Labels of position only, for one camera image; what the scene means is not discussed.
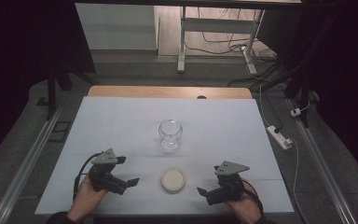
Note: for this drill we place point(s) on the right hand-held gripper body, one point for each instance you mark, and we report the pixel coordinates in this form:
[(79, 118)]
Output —
[(228, 183)]

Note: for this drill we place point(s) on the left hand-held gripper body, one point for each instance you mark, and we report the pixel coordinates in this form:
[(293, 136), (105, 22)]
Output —
[(104, 175)]

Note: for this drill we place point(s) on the cream round jar lid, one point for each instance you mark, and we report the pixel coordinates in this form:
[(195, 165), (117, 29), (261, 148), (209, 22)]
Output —
[(173, 179)]

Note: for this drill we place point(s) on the clear glass jar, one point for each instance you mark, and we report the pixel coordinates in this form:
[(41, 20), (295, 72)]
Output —
[(170, 132)]

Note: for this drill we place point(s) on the person's left hand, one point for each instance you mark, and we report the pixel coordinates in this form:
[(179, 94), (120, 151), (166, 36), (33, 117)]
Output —
[(85, 199)]

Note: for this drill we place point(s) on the person's right hand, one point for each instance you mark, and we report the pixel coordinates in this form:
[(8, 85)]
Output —
[(245, 208)]

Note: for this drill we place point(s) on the white table cover sheet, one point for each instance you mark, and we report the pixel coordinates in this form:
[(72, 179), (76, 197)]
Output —
[(211, 133)]

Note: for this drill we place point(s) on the white power strip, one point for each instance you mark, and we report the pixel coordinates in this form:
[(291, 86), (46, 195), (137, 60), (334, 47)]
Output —
[(279, 137)]

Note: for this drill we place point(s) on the wooden table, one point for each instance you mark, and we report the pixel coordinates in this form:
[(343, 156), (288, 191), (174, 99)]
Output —
[(155, 91)]

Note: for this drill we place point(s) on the small white adapter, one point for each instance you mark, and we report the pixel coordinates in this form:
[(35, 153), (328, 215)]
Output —
[(296, 112)]

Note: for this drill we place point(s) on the black stand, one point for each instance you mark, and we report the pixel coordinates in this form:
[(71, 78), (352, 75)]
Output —
[(51, 90), (301, 84)]

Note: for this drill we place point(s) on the black curtain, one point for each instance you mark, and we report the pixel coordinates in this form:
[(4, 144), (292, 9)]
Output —
[(348, 77), (18, 46)]

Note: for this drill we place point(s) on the black floor bracket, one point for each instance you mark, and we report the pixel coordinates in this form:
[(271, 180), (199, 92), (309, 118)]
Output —
[(59, 132)]

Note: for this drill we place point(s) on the metal floor rail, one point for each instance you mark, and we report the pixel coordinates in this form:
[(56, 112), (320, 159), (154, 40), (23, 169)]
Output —
[(320, 161), (24, 168)]

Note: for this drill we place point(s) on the white desk frame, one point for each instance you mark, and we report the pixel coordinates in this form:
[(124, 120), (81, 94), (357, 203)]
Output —
[(217, 25)]

